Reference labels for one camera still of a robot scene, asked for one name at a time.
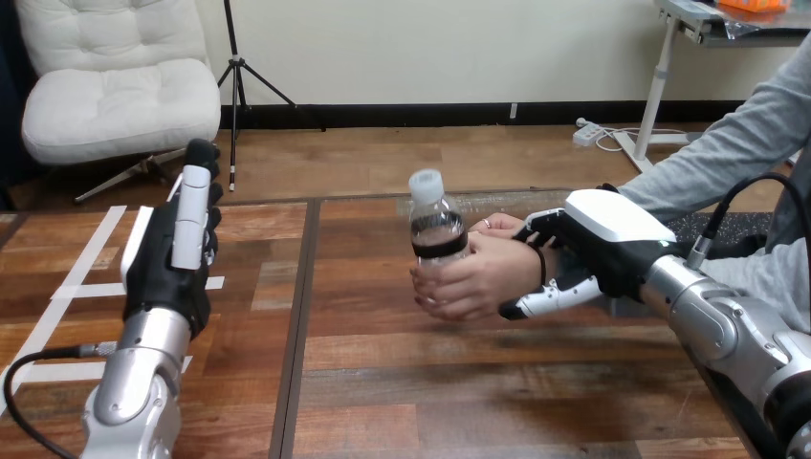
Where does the person's hand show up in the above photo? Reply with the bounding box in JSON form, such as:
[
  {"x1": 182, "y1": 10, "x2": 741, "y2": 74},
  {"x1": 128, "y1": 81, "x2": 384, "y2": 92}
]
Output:
[
  {"x1": 468, "y1": 212, "x2": 528, "y2": 239},
  {"x1": 409, "y1": 230, "x2": 548, "y2": 323}
]

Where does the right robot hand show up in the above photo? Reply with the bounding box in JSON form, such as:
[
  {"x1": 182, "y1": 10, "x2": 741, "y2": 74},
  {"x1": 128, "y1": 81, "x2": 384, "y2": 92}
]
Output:
[{"x1": 497, "y1": 183, "x2": 678, "y2": 322}]

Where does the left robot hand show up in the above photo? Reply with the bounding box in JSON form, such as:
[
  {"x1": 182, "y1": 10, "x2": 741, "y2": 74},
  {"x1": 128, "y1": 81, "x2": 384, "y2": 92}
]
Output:
[{"x1": 120, "y1": 138, "x2": 225, "y2": 340}]

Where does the clear water bottle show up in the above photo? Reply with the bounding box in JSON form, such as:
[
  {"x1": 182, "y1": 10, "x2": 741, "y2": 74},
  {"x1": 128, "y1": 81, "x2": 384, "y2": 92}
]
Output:
[{"x1": 407, "y1": 168, "x2": 472, "y2": 269}]

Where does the person's forearm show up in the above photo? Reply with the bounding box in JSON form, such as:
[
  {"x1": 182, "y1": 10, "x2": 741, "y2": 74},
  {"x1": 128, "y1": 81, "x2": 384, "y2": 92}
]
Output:
[
  {"x1": 617, "y1": 32, "x2": 811, "y2": 224},
  {"x1": 696, "y1": 237, "x2": 811, "y2": 335}
]

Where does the person's body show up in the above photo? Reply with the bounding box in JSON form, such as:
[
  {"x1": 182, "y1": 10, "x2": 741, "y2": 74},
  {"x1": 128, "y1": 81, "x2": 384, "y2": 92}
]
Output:
[{"x1": 662, "y1": 140, "x2": 811, "y2": 261}]

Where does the white power strip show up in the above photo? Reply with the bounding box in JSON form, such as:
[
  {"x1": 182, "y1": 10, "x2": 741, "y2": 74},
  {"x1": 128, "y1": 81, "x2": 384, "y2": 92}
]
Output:
[{"x1": 572, "y1": 118, "x2": 603, "y2": 149}]

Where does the white desk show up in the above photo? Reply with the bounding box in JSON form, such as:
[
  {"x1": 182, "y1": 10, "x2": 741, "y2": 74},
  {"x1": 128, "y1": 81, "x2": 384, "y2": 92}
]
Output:
[{"x1": 611, "y1": 0, "x2": 811, "y2": 174}]

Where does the white cushioned chair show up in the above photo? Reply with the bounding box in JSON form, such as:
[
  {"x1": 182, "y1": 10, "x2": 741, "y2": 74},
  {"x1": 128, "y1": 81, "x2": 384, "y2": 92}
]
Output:
[{"x1": 14, "y1": 0, "x2": 222, "y2": 206}]

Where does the black tripod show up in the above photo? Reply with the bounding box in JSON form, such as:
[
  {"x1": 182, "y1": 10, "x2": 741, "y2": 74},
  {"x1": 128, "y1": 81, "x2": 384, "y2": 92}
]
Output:
[{"x1": 216, "y1": 0, "x2": 328, "y2": 193}]

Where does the orange thing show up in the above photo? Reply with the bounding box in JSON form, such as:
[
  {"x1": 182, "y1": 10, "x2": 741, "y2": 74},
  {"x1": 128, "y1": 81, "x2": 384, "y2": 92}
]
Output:
[{"x1": 718, "y1": 0, "x2": 793, "y2": 14}]

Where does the tangle of cables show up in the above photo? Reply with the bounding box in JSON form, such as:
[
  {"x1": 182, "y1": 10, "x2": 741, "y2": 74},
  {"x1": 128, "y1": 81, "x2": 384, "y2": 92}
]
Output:
[{"x1": 594, "y1": 125, "x2": 690, "y2": 154}]

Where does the black cable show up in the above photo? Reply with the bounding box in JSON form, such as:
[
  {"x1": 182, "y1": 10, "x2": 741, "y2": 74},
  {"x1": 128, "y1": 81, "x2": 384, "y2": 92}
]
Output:
[
  {"x1": 2, "y1": 342, "x2": 120, "y2": 459},
  {"x1": 687, "y1": 171, "x2": 811, "y2": 273}
]

